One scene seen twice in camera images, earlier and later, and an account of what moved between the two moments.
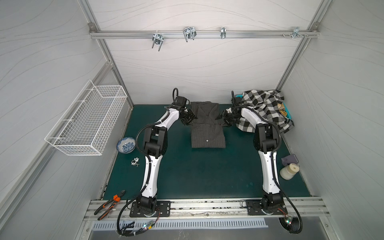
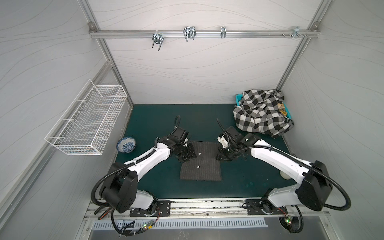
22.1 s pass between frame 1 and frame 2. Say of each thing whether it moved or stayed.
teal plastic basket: stayed
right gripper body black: moved
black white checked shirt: stayed
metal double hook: stayed
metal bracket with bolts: stayed
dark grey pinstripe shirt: moved
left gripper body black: moved
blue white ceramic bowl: stayed
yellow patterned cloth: stayed
